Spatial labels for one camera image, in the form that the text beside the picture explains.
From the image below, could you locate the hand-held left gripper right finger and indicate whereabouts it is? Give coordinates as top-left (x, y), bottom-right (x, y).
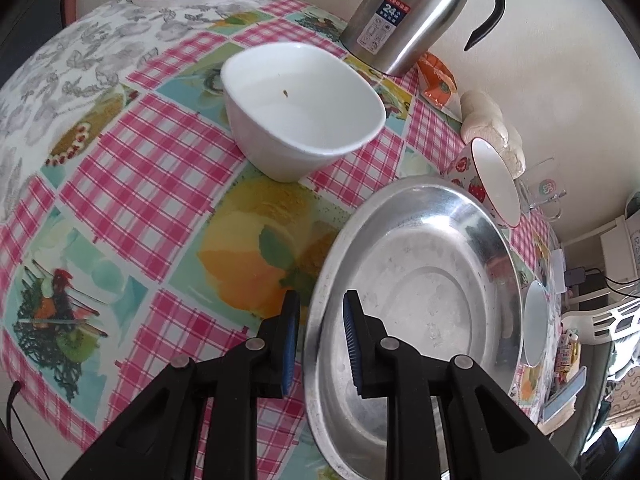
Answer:
top-left (341, 289), bottom-right (583, 480)

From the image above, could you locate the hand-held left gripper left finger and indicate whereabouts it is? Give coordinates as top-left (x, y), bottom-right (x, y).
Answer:
top-left (62, 289), bottom-right (303, 480)

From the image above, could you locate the large steel plate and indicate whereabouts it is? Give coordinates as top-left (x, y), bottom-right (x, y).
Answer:
top-left (303, 176), bottom-right (524, 480)

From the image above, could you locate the strawberry print bowl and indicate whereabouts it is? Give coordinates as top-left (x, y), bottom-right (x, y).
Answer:
top-left (442, 137), bottom-right (522, 228)

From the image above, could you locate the small white bowl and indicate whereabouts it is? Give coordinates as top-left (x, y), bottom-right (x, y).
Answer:
top-left (520, 280), bottom-right (551, 368)

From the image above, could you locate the white paper card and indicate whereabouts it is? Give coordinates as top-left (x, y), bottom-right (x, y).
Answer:
top-left (547, 250), bottom-right (567, 292)

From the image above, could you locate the colourful packet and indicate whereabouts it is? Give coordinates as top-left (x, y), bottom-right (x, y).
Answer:
top-left (556, 329), bottom-right (583, 386)

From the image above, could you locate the pink checkered tablecloth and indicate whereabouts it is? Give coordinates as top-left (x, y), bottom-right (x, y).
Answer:
top-left (0, 0), bottom-right (563, 480)

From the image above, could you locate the white square bowl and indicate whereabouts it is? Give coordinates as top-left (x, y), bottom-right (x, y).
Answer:
top-left (220, 42), bottom-right (387, 184)

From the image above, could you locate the clear glass mug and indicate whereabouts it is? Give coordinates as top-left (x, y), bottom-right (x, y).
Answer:
top-left (515, 157), bottom-right (568, 221)

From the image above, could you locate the white plastic chair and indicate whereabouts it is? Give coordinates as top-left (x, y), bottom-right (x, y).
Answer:
top-left (560, 302), bottom-right (640, 348)

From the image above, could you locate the bag of white buns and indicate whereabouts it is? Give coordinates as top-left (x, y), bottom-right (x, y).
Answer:
top-left (460, 90), bottom-right (527, 178)

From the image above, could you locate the orange snack packet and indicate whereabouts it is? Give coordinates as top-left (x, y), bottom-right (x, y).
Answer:
top-left (416, 51), bottom-right (463, 122)

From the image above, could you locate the white shelf unit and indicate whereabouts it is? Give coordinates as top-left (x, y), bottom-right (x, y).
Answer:
top-left (599, 214), bottom-right (640, 282)

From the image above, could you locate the stainless steel thermos jug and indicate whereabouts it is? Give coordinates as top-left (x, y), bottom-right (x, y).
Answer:
top-left (340, 0), bottom-right (506, 77)

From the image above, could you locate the grey floral tablecloth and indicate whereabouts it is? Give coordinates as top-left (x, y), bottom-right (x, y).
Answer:
top-left (0, 0), bottom-right (251, 221)

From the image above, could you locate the black cable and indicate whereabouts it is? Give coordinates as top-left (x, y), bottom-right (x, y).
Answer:
top-left (5, 381), bottom-right (24, 441)

